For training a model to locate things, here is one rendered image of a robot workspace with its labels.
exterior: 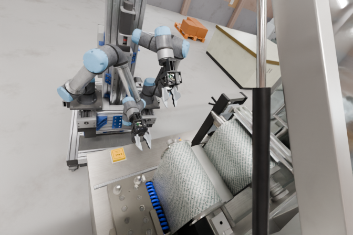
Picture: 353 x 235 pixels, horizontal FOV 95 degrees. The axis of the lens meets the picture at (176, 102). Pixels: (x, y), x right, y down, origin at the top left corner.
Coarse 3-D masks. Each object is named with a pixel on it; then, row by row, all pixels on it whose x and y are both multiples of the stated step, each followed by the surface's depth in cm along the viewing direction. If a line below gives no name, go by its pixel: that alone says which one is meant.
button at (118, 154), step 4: (120, 148) 98; (112, 152) 94; (116, 152) 95; (120, 152) 96; (112, 156) 93; (116, 156) 93; (120, 156) 94; (124, 156) 95; (112, 160) 93; (116, 160) 92; (120, 160) 94
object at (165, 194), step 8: (160, 168) 70; (160, 176) 70; (160, 184) 71; (168, 184) 65; (160, 192) 72; (168, 192) 65; (160, 200) 73; (168, 200) 66; (176, 200) 60; (168, 208) 66; (176, 208) 60; (168, 216) 67; (176, 216) 61; (168, 224) 68; (176, 224) 61; (184, 224) 57
